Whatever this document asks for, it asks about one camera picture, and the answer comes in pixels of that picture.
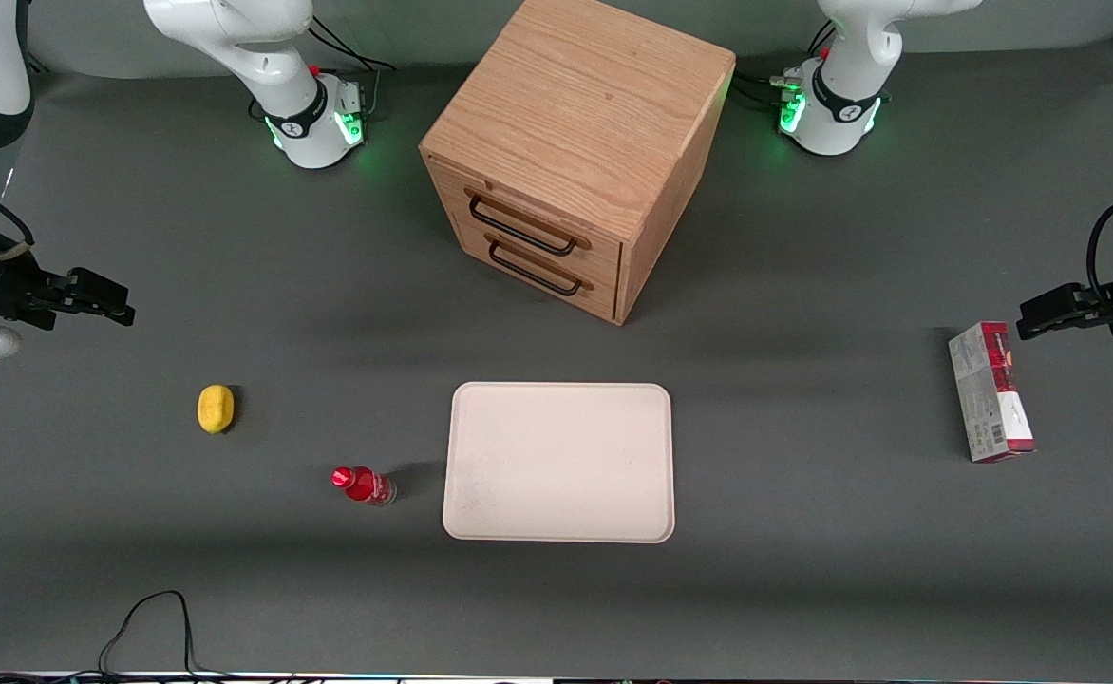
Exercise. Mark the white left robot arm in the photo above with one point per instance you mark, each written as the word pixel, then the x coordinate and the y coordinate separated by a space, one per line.
pixel 846 90

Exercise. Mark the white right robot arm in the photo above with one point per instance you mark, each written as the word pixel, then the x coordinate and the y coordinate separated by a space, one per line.
pixel 262 57

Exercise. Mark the wooden drawer cabinet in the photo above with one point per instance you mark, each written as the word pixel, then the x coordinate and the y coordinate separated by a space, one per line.
pixel 580 104

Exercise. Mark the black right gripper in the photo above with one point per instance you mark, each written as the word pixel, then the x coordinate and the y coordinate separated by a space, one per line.
pixel 1 287

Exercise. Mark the beige plastic tray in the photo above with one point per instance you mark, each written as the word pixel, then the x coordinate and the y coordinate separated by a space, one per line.
pixel 561 465

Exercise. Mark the yellow lemon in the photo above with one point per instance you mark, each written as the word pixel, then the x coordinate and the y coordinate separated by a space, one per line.
pixel 216 409

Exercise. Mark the red and grey carton box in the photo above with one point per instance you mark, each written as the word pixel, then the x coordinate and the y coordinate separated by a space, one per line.
pixel 989 404

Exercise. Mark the red coke bottle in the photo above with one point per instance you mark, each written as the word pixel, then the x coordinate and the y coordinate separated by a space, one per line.
pixel 365 485

